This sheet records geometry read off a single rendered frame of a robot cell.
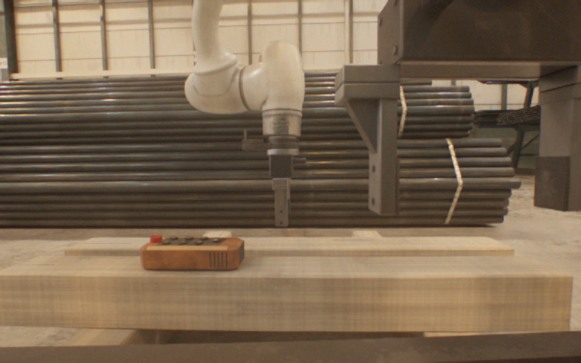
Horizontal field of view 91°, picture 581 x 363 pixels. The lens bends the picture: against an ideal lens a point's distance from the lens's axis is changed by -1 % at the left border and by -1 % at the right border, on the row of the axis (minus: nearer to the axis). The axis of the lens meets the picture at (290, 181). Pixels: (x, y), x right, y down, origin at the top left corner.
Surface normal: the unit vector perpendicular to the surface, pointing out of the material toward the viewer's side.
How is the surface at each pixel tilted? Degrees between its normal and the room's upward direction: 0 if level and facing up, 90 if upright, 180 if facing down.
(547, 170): 90
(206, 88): 120
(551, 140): 90
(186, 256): 90
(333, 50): 90
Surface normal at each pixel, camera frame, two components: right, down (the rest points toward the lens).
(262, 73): -0.41, 0.02
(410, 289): -0.04, 0.07
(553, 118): -1.00, 0.01
